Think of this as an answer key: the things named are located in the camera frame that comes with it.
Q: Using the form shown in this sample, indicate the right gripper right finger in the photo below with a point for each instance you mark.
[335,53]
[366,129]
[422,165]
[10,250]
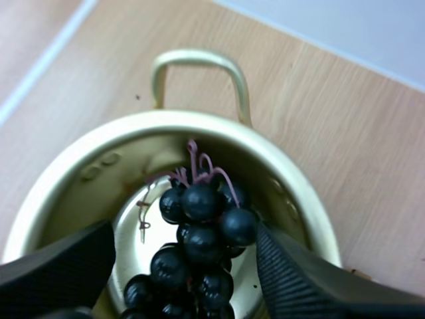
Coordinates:
[299,285]

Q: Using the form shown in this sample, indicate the dark toy grape bunch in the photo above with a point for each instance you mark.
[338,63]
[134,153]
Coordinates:
[199,232]

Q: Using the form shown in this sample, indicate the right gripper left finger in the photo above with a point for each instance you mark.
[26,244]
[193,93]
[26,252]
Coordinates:
[59,276]

